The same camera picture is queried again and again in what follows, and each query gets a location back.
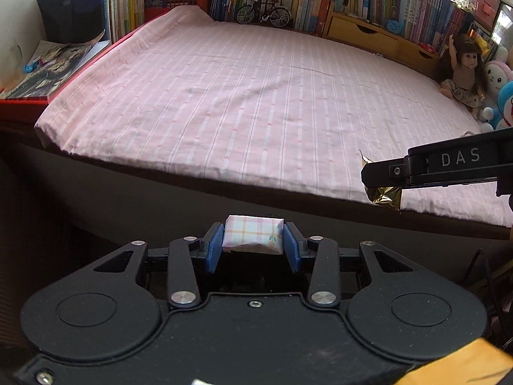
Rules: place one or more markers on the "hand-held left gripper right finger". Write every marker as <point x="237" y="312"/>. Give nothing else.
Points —
<point x="291" y="248"/>

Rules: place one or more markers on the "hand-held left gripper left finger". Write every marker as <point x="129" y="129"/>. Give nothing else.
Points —
<point x="214" y="248"/>

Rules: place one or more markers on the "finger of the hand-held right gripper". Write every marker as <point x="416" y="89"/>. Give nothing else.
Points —
<point x="461" y="160"/>

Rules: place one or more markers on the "plaid tissue packet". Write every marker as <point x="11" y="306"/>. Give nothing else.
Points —
<point x="252" y="234"/>

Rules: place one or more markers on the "gold foil wrapper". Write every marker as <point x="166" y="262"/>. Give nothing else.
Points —
<point x="382" y="198"/>

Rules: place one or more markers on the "row of thin picture books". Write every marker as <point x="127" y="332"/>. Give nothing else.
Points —
<point x="124" y="4"/>

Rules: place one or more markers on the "blue white plush toy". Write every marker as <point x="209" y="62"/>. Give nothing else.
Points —
<point x="505" y="108"/>

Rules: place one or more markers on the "brown-haired doll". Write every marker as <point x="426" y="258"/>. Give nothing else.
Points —
<point x="465" y="72"/>

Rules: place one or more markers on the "white pink plush toy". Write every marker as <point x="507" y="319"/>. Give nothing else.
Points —
<point x="497" y="76"/>

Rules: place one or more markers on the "small red packet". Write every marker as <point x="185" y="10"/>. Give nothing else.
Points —
<point x="425" y="46"/>

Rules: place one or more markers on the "blue knitted roll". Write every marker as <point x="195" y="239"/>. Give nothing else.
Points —
<point x="394" y="26"/>

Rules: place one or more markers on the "wooden drawer unit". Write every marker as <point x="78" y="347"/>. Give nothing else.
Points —
<point x="360" y="34"/>

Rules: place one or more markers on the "pink striped bedsheet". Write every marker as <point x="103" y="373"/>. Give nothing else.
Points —
<point x="260" y="88"/>

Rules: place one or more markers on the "black model bicycle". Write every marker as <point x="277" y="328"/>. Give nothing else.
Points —
<point x="262" y="17"/>

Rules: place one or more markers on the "photo cover magazine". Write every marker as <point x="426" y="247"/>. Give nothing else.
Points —
<point x="52" y="72"/>

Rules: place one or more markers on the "small blue toy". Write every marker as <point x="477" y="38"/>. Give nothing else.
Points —
<point x="31" y="66"/>

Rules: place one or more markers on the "large dark blue book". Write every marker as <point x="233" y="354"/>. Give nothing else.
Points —
<point x="68" y="8"/>

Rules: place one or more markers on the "dark brown bed frame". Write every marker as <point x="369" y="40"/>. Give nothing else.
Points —
<point x="160" y="192"/>

